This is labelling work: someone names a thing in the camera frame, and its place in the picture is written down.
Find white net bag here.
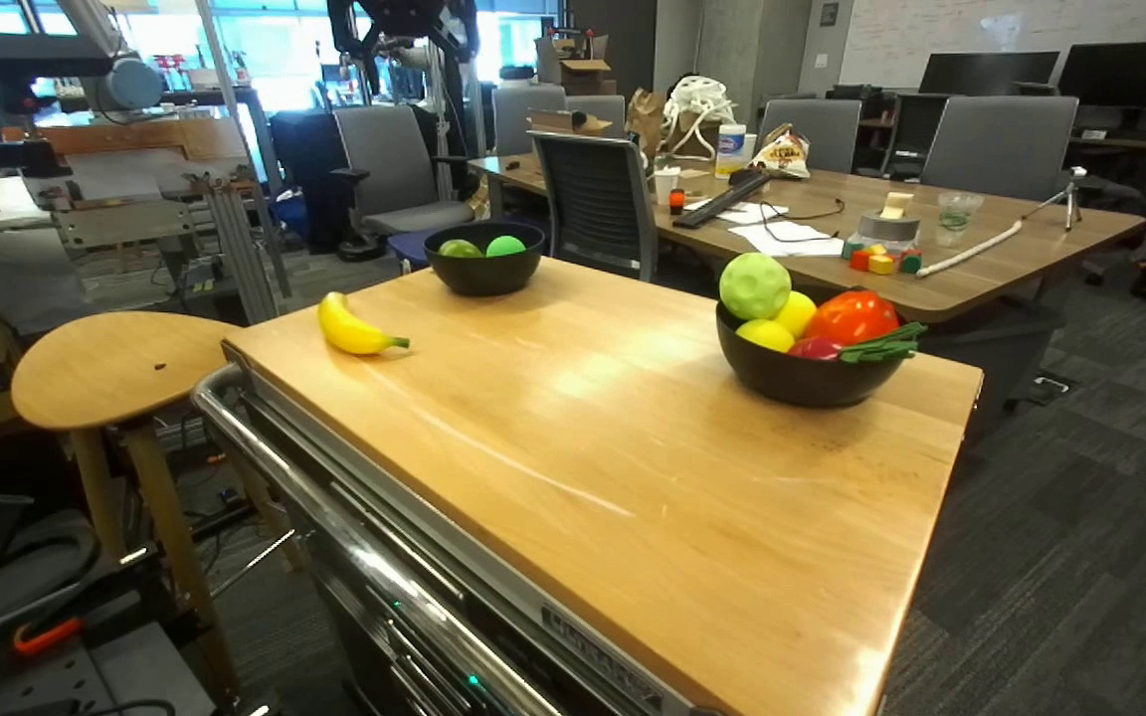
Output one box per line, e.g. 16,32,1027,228
659,73,740,154

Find grey robot arm joint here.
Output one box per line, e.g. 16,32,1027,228
52,0,166,110

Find black mesh office chair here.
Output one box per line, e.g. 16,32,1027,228
524,124,663,283

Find grey office chair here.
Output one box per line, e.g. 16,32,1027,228
329,100,478,248
918,86,1086,203
755,90,866,174
488,80,568,154

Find thin white stick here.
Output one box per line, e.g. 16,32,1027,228
917,215,1071,279

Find beige soft toy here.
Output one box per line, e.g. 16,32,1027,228
747,124,816,181

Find white paper sheets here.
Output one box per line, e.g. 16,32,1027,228
728,195,846,259

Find black computer monitor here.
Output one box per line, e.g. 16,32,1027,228
1059,37,1146,110
918,44,1067,94

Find black bowl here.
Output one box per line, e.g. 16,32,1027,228
427,220,551,297
714,295,917,410

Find silver tool cart cabinet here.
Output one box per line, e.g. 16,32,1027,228
191,357,735,716

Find small silver tripod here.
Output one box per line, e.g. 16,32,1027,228
1059,161,1094,230

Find long black bar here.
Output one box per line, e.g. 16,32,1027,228
667,161,784,230

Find small red toy fruit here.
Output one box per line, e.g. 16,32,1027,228
789,328,846,366

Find light green toy cabbage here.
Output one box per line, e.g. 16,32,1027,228
716,248,795,324

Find clear plastic cup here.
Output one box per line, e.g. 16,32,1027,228
934,189,987,242

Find chrome cart handle bar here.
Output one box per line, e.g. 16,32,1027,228
191,364,568,716

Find black perforated breadboard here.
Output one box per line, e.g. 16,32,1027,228
0,582,227,716

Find round wooden stool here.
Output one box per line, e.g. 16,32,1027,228
8,308,250,702

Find coloured toy blocks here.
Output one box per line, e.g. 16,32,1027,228
842,238,925,279

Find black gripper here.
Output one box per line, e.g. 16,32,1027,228
325,0,487,65

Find light green foam ball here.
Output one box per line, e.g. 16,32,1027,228
480,230,535,263

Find yellow toy banana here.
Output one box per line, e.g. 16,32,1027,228
315,289,413,364

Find thin silver metal rod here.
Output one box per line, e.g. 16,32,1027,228
208,524,303,597

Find red toy bell pepper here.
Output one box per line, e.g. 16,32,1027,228
803,283,902,352

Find orange clamp handle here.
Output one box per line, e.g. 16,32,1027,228
8,608,89,661

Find cardboard box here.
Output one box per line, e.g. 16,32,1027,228
556,52,621,94

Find long wooden conference table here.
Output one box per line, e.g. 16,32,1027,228
487,146,1146,402

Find yellow toy lemon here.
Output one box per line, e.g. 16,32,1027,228
773,287,823,338
734,315,803,356

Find clear water bottle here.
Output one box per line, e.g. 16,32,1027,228
714,117,754,181

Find grey aluminium frame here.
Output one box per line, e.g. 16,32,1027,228
52,165,291,324

